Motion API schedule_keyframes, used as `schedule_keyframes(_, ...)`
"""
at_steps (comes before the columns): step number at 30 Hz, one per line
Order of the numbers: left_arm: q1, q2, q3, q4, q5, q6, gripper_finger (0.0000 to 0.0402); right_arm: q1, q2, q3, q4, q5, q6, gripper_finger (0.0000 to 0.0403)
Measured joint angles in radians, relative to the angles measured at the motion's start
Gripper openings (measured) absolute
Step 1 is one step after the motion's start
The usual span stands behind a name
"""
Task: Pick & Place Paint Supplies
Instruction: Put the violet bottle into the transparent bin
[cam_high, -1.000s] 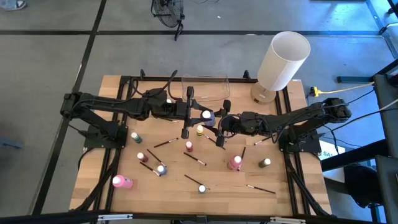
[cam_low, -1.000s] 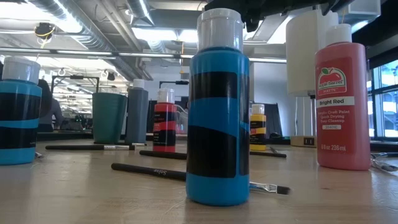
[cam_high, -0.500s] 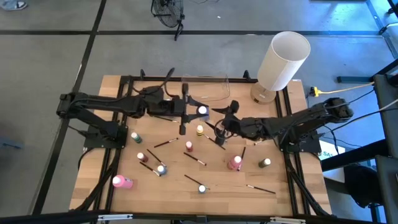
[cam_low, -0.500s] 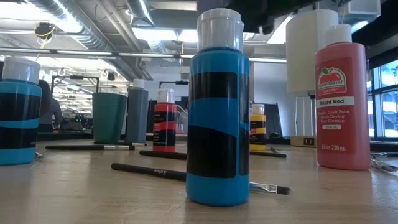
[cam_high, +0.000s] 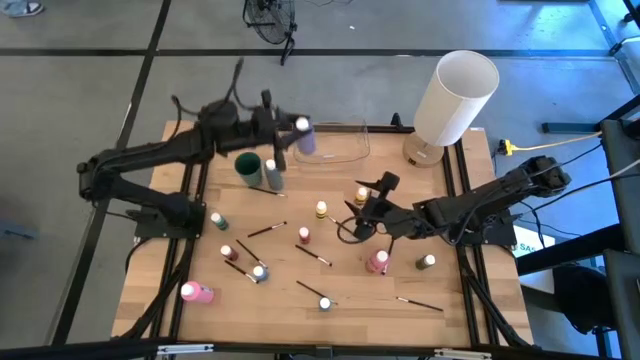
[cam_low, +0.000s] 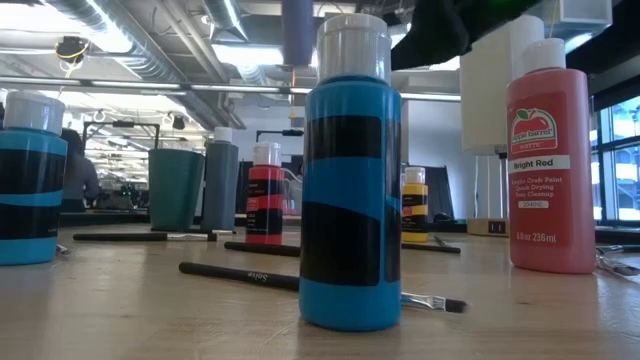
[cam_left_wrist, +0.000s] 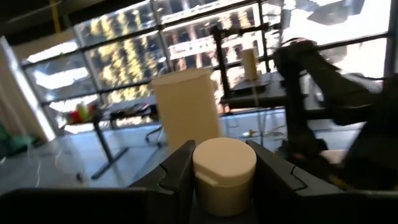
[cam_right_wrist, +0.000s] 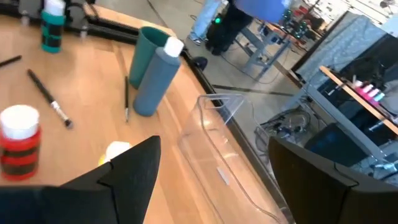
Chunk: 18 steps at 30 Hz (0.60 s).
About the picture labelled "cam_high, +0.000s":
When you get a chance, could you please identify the black floor fan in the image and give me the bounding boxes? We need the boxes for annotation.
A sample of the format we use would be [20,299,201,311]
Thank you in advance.
[242,0,300,67]

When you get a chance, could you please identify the person's foot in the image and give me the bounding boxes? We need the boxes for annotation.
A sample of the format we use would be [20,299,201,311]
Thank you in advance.
[0,0,45,19]

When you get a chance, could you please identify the clear plastic bin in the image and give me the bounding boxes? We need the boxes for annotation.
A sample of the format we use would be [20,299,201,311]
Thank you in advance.
[292,119,372,166]

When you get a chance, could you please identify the black round stool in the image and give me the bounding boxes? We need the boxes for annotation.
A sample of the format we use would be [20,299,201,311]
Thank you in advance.
[552,263,617,335]

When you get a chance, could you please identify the large bright red paint bottle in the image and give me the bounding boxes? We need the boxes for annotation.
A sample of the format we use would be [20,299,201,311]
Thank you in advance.
[364,249,392,275]

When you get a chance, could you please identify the black aluminium table frame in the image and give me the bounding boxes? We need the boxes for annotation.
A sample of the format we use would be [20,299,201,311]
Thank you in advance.
[117,112,536,360]

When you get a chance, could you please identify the silver frame bracket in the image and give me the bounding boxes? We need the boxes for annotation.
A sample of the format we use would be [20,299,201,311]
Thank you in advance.
[433,347,494,360]
[156,343,215,357]

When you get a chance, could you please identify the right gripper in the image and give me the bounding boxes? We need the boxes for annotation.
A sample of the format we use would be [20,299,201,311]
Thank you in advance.
[343,172,416,242]

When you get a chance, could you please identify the large purple paint bottle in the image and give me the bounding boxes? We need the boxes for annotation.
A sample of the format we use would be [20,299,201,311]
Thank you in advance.
[294,116,318,156]

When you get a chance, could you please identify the white printed box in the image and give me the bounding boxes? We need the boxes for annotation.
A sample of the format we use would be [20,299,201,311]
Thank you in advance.
[512,224,557,259]

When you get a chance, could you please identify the yellow extension cord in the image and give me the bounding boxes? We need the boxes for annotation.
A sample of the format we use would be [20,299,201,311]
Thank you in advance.
[497,130,604,157]

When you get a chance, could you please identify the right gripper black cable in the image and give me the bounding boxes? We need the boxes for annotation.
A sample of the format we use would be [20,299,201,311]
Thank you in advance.
[337,219,374,245]

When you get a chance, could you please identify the large pink paint bottle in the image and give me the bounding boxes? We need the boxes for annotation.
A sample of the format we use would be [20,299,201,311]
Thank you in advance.
[179,280,216,305]

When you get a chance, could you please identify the dark green plastic cup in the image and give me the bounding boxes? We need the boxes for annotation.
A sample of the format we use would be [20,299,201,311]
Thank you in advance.
[234,151,264,188]

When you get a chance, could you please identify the dark grey side cart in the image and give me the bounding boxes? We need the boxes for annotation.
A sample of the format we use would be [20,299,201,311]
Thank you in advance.
[598,117,640,360]

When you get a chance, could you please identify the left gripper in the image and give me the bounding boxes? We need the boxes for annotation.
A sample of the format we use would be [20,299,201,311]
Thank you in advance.
[251,107,300,172]

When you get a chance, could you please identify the large grey-blue paint bottle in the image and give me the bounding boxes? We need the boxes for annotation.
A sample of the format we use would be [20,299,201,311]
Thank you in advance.
[263,158,285,192]

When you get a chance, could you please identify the table lamp white shade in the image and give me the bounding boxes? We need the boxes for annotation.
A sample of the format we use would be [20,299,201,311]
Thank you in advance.
[402,49,501,169]

